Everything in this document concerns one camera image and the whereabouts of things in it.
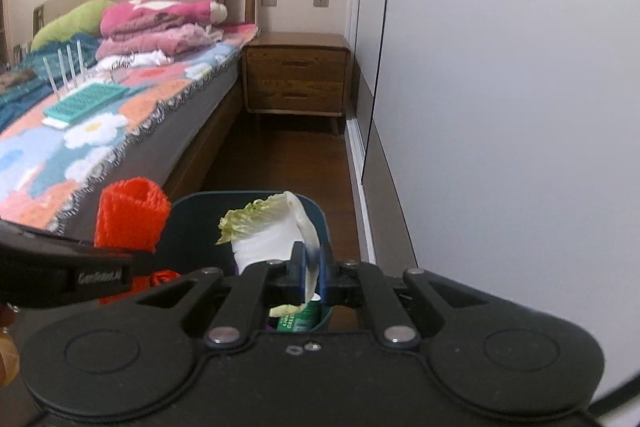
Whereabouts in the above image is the dark teal trash bin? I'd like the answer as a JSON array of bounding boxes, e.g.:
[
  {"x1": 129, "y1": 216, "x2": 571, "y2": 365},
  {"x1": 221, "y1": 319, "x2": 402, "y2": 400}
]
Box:
[{"x1": 157, "y1": 191, "x2": 331, "y2": 328}]

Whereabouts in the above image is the bed with floral cover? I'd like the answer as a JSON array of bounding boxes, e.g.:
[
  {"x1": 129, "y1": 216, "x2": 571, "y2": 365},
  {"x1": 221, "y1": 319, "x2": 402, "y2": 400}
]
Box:
[{"x1": 1, "y1": 0, "x2": 258, "y2": 241}]

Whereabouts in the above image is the person left hand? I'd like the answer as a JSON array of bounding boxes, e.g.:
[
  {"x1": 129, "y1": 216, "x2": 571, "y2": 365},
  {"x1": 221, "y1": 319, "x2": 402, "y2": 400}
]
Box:
[{"x1": 0, "y1": 305, "x2": 20, "y2": 387}]

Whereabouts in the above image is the pink folded blanket pile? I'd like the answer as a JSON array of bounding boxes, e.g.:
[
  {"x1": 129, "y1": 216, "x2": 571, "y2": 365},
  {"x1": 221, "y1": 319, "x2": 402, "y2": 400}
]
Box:
[{"x1": 96, "y1": 0, "x2": 229, "y2": 61}]

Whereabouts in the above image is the white cabbage leaf piece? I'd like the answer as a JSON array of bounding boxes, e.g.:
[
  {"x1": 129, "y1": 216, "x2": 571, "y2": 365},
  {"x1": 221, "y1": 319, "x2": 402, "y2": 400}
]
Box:
[{"x1": 217, "y1": 191, "x2": 322, "y2": 319}]

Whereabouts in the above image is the teal plaid duvet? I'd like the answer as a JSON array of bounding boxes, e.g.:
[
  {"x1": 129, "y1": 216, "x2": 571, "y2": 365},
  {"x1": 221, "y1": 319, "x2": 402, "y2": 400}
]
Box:
[{"x1": 0, "y1": 33, "x2": 104, "y2": 134}]

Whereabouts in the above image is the green cylindrical snack can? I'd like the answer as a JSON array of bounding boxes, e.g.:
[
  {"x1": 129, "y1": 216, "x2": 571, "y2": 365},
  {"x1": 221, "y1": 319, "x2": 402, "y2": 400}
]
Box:
[{"x1": 269, "y1": 300, "x2": 326, "y2": 333}]

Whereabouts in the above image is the white wardrobe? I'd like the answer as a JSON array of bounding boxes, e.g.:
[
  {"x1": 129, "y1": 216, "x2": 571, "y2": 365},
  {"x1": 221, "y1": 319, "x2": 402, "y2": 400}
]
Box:
[{"x1": 356, "y1": 0, "x2": 639, "y2": 393}]

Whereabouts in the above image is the orange bag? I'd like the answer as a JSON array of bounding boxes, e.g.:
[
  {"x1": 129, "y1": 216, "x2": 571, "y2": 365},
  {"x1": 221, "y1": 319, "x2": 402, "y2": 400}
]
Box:
[{"x1": 93, "y1": 175, "x2": 182, "y2": 307}]

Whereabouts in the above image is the teal grid tray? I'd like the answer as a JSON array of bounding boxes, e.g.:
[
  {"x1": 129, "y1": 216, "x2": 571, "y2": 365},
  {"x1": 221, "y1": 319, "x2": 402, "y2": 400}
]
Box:
[{"x1": 42, "y1": 82, "x2": 130, "y2": 128}]

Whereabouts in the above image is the green pillow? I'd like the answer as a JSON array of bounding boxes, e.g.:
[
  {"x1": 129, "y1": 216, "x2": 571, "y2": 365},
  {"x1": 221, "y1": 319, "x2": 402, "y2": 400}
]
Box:
[{"x1": 30, "y1": 0, "x2": 115, "y2": 51}]

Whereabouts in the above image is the wooden nightstand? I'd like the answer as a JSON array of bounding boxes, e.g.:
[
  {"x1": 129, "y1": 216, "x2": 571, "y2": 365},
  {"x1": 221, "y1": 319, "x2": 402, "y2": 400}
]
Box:
[{"x1": 242, "y1": 31, "x2": 352, "y2": 135}]

